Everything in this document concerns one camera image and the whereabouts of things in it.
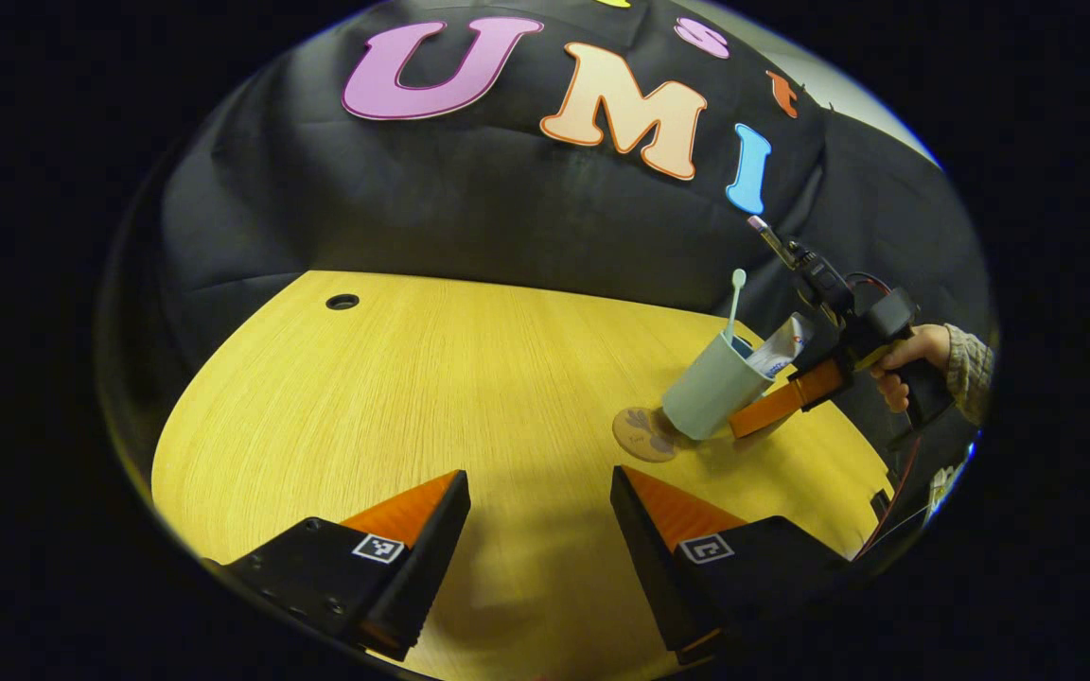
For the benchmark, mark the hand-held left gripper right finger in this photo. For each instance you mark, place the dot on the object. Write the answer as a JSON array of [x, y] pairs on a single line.
[[649, 558]]

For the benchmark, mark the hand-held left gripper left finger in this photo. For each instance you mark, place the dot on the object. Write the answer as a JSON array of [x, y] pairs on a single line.
[[427, 567]]

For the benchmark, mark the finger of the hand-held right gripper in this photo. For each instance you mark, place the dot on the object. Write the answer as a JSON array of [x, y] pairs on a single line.
[[786, 405]]

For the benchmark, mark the white toothpaste tube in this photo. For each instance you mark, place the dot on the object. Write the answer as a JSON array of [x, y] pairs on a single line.
[[777, 350]]

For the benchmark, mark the white toothbrush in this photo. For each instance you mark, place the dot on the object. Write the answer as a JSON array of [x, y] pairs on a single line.
[[734, 303]]

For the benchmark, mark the round brown coaster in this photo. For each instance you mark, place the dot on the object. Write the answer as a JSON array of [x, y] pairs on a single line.
[[640, 437]]

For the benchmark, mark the wooden desktop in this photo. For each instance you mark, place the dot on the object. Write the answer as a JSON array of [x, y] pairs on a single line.
[[431, 388]]

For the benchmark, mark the black backdrop cloth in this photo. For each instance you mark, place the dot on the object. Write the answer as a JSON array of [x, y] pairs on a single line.
[[469, 199]]

